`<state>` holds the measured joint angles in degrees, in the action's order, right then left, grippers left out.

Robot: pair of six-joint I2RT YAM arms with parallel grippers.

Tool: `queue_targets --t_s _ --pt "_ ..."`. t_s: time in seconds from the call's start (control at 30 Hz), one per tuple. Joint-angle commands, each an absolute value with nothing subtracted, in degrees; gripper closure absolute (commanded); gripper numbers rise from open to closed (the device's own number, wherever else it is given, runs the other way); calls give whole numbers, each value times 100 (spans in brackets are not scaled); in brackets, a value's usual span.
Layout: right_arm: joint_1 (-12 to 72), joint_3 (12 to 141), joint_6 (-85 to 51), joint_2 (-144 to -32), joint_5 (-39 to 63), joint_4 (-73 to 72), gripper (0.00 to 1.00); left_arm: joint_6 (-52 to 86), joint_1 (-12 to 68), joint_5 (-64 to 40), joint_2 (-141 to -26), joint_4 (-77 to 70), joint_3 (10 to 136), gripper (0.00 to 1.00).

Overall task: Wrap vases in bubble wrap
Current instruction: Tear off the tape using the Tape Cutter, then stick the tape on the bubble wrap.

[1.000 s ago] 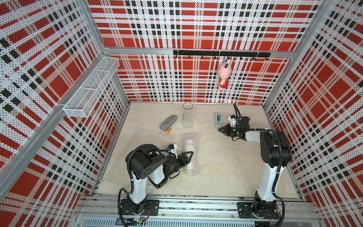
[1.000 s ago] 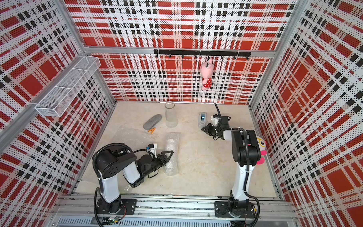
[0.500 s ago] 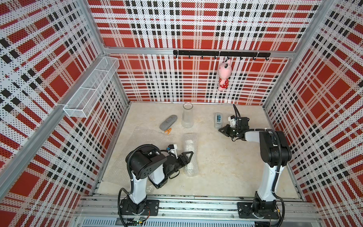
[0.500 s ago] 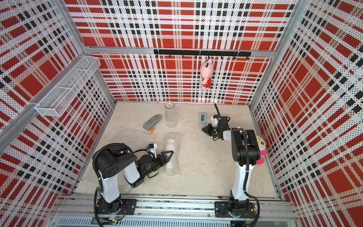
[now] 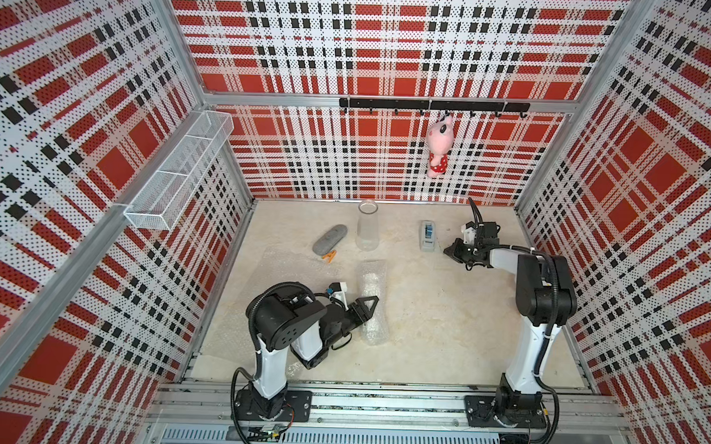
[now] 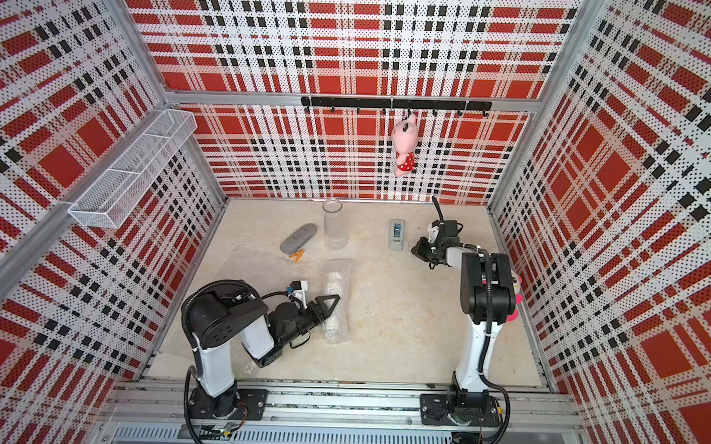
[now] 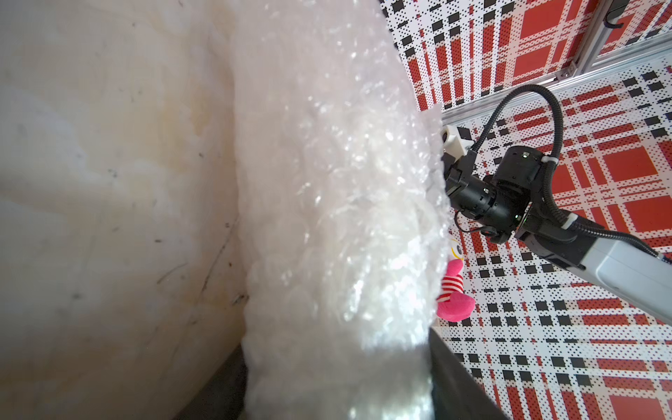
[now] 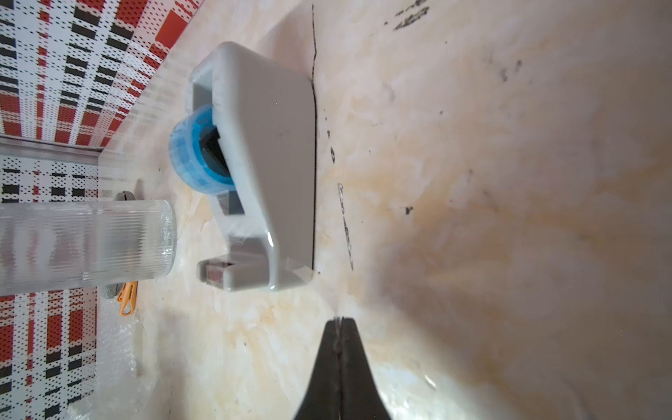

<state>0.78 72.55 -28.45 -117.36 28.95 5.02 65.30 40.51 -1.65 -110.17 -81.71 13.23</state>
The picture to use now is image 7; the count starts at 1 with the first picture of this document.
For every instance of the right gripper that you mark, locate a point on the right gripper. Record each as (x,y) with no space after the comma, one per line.
(477,199)

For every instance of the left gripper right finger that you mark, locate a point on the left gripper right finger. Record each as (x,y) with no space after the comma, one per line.
(455,394)

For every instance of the pink owl plush toy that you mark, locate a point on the pink owl plush toy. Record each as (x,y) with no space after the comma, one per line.
(454,305)

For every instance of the bubble wrap sheet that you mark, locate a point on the bubble wrap sheet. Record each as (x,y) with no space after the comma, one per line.
(343,214)

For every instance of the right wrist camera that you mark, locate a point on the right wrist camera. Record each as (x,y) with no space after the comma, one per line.
(457,141)

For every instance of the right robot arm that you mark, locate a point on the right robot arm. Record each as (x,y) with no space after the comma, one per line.
(517,201)

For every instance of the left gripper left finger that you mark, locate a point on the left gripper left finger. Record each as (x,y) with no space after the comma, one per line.
(223,396)

